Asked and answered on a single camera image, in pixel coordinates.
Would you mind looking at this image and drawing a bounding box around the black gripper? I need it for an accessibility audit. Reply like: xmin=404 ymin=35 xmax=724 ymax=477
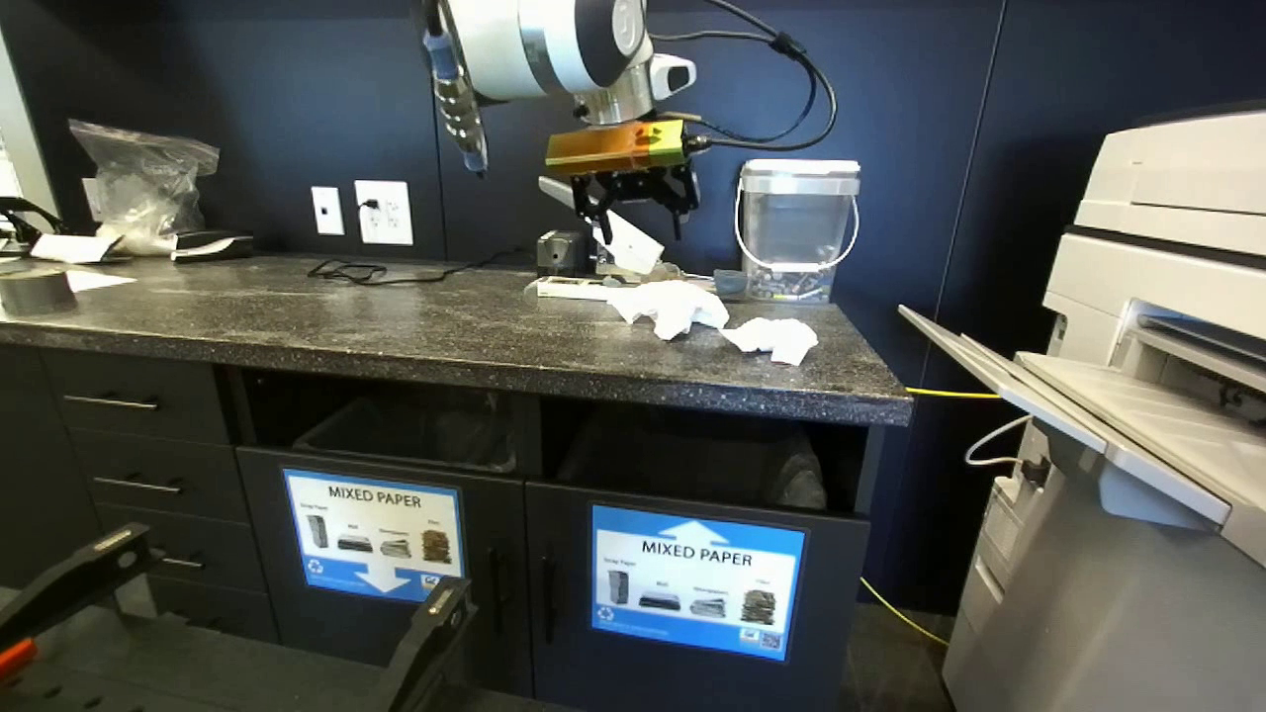
xmin=572 ymin=163 xmax=706 ymax=253

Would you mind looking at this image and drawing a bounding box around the printed white paper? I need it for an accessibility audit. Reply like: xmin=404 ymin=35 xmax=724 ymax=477
xmin=600 ymin=275 xmax=733 ymax=342

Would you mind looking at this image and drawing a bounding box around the small torn white paper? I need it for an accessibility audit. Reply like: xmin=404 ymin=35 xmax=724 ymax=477
xmin=720 ymin=311 xmax=824 ymax=370

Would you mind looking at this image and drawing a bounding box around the clear bin liner bag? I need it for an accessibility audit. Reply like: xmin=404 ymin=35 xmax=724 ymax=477
xmin=766 ymin=431 xmax=836 ymax=512

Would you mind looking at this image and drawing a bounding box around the clear plastic bucket with lid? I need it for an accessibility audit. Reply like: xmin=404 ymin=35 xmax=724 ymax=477
xmin=733 ymin=155 xmax=866 ymax=307

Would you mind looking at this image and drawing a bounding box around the large white outlet plate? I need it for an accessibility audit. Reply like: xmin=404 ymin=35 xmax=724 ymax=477
xmin=353 ymin=176 xmax=415 ymax=247

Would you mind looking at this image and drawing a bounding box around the mixed paper sign up arrow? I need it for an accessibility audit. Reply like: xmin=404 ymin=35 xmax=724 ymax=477
xmin=588 ymin=501 xmax=806 ymax=664

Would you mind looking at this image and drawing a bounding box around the mixed paper sign down arrow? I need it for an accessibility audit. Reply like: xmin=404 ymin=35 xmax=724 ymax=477
xmin=282 ymin=465 xmax=468 ymax=605

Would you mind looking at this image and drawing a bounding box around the clear plastic bag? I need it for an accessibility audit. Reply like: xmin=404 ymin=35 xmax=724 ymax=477
xmin=69 ymin=113 xmax=223 ymax=257

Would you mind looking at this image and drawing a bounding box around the white office printer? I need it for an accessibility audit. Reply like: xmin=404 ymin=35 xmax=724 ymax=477
xmin=898 ymin=109 xmax=1266 ymax=712

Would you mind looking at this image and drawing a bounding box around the black clamp bar orange tip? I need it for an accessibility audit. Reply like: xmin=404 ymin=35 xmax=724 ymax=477
xmin=0 ymin=522 xmax=157 ymax=687

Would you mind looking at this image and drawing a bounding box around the gold wrist camera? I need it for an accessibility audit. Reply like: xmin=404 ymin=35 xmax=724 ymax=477
xmin=542 ymin=113 xmax=691 ymax=180

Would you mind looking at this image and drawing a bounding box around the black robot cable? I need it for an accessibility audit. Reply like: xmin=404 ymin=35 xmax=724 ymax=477
xmin=646 ymin=0 xmax=843 ymax=156

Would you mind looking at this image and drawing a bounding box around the black power cable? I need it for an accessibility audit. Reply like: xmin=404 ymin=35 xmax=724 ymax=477
xmin=305 ymin=253 xmax=468 ymax=288

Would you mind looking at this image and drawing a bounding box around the small white wall plate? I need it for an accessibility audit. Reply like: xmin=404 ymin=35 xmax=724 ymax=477
xmin=310 ymin=180 xmax=348 ymax=242

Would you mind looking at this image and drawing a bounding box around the yellow cable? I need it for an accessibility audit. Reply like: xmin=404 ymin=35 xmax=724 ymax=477
xmin=856 ymin=385 xmax=1005 ymax=648

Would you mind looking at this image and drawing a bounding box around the white cable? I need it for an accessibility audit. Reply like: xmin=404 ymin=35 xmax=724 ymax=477
xmin=961 ymin=412 xmax=1035 ymax=473

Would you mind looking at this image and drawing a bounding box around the black drawer with metal handle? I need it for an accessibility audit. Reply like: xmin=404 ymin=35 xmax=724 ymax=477
xmin=34 ymin=350 xmax=230 ymax=441
xmin=104 ymin=510 xmax=270 ymax=588
xmin=63 ymin=431 xmax=248 ymax=522

